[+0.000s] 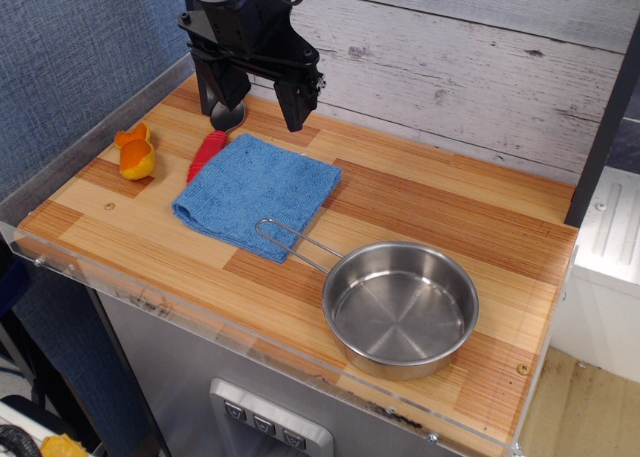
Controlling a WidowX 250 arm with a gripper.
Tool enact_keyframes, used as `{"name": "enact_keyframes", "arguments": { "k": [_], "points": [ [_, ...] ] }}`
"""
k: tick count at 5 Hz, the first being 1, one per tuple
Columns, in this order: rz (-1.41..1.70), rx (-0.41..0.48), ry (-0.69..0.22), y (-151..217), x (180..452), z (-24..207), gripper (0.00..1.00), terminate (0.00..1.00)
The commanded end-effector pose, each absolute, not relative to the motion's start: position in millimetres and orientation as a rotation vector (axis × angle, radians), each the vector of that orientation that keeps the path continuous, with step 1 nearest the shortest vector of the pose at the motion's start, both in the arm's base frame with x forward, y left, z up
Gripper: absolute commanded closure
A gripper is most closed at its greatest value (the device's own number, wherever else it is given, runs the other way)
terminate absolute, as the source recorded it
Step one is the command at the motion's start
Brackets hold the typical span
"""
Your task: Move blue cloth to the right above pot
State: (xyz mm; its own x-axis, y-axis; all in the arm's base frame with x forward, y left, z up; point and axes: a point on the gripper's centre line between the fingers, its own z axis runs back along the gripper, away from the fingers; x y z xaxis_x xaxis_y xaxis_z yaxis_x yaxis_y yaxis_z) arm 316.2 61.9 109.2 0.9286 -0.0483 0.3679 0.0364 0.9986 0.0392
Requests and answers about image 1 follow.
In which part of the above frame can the stainless steel pan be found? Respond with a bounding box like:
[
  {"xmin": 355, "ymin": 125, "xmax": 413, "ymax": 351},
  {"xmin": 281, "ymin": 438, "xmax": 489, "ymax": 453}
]
[{"xmin": 255, "ymin": 218, "xmax": 480, "ymax": 382}]

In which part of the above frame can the dark grey right post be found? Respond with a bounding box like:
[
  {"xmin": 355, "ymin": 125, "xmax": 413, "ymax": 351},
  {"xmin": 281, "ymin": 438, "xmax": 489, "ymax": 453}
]
[{"xmin": 564, "ymin": 19, "xmax": 639, "ymax": 228}]

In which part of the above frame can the clear acrylic front guard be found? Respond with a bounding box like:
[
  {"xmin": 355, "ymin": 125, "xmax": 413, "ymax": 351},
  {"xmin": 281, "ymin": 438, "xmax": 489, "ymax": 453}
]
[{"xmin": 1, "ymin": 224, "xmax": 521, "ymax": 456}]

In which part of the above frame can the orange peel toy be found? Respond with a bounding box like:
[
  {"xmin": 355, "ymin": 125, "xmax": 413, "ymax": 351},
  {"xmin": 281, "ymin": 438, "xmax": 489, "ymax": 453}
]
[{"xmin": 114, "ymin": 122, "xmax": 156, "ymax": 181}]

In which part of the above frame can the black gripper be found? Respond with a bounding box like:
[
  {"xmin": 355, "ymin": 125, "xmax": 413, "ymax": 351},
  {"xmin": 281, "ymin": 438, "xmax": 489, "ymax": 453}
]
[{"xmin": 181, "ymin": 0, "xmax": 326, "ymax": 132}]

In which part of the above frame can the blue cloth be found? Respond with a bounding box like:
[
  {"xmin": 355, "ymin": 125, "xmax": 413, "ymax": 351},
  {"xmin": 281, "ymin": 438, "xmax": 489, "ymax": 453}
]
[{"xmin": 172, "ymin": 134, "xmax": 342, "ymax": 263}]

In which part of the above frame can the yellow black object on floor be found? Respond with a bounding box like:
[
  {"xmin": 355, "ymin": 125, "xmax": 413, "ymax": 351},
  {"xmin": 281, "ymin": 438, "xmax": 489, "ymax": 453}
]
[{"xmin": 1, "ymin": 425, "xmax": 90, "ymax": 457}]

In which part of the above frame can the red handled metal spoon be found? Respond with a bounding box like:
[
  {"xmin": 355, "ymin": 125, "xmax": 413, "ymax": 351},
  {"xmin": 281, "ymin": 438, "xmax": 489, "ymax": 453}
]
[{"xmin": 186, "ymin": 102, "xmax": 246, "ymax": 183}]

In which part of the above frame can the silver button control panel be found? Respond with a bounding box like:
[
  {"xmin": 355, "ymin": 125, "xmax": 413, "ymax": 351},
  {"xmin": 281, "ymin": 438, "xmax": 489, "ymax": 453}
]
[{"xmin": 209, "ymin": 378, "xmax": 334, "ymax": 456}]

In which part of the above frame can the white side cabinet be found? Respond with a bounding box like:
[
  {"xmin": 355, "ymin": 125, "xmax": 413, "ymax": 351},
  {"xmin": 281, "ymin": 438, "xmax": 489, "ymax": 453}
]
[{"xmin": 551, "ymin": 167, "xmax": 639, "ymax": 382}]

